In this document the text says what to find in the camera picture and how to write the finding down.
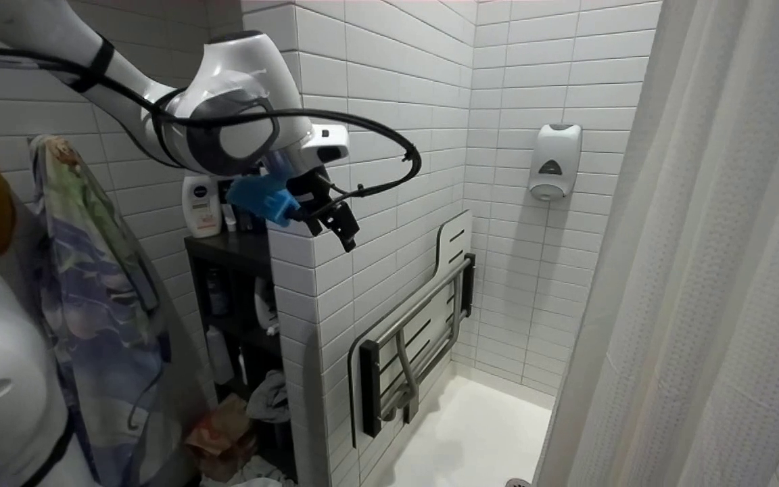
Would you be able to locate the folding shower seat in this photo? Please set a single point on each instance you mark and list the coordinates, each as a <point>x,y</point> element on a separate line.
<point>369,388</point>

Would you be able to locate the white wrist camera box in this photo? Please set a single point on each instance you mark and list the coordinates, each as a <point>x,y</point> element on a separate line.
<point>324,141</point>

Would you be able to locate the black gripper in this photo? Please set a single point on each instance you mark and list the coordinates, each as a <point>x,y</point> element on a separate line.
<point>312,192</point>

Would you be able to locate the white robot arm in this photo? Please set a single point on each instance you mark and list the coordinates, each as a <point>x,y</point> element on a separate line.
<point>227,81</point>

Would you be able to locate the crumpled white paper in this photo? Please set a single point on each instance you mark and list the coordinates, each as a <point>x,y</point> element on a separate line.
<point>257,475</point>

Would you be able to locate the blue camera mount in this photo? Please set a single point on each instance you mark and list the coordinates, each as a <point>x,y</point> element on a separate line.
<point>257,200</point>

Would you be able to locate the dark brown bottle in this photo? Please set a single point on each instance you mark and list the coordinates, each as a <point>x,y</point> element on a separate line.
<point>232,218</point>

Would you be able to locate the green blue patterned towel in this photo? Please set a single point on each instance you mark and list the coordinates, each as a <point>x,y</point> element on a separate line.
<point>92,298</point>

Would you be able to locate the tall white bottle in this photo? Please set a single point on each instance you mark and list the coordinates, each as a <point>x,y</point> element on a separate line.
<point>219,356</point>

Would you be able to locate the white plastic bag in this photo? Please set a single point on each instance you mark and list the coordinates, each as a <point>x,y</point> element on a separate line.
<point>269,396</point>

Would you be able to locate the white wall soap dispenser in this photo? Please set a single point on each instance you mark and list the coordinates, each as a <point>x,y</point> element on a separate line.
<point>553,162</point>

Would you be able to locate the white shower curtain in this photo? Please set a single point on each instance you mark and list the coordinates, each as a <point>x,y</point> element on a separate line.
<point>722,270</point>

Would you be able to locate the black shelf unit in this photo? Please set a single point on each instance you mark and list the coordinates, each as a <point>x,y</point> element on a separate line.
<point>227,253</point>

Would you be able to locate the white lotion pump bottle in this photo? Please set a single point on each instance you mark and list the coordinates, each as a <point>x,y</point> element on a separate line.
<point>201,212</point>

